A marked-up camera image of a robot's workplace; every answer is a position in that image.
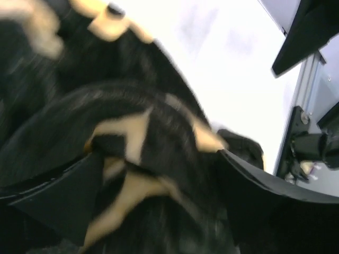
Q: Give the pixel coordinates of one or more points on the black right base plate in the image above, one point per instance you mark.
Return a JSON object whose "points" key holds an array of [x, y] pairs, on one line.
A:
{"points": [[297, 134]]}

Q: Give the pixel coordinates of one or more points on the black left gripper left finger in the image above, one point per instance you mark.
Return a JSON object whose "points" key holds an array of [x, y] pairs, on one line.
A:
{"points": [[57, 204]]}

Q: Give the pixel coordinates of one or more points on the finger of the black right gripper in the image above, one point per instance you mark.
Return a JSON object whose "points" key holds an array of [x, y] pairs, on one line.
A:
{"points": [[314, 24]]}

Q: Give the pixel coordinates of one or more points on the black floral pillowcase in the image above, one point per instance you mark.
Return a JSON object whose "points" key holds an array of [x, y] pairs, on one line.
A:
{"points": [[82, 77]]}

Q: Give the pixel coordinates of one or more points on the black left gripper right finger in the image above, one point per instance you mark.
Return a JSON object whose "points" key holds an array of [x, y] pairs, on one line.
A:
{"points": [[268, 215]]}

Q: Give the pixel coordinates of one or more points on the aluminium front rail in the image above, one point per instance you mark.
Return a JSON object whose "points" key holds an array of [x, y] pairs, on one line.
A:
{"points": [[315, 92]]}

